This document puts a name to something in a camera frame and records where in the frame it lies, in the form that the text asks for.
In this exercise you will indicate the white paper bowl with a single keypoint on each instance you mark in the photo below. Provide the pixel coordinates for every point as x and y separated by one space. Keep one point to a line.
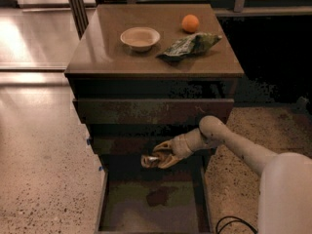
140 39

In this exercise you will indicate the dark orange soda can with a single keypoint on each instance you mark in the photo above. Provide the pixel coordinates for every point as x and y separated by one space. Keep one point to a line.
149 161

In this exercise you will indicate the open bottom drawer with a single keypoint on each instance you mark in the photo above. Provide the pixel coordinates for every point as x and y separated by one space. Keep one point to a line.
153 202

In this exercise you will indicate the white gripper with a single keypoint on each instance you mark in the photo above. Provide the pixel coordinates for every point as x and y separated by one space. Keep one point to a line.
179 146

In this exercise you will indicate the brown drawer cabinet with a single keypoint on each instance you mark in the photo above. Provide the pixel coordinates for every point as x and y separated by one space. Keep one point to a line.
103 67

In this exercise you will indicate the orange fruit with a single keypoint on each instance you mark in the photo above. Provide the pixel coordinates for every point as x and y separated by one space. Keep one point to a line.
190 23

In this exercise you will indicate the middle drawer front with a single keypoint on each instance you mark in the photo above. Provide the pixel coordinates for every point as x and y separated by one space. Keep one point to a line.
128 145

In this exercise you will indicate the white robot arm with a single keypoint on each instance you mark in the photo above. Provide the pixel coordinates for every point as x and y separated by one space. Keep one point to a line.
285 191

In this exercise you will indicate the top drawer front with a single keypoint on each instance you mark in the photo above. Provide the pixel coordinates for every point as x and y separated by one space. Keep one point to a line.
156 111

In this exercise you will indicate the green chip bag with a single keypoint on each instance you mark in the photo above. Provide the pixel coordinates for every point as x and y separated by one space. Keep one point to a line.
193 45

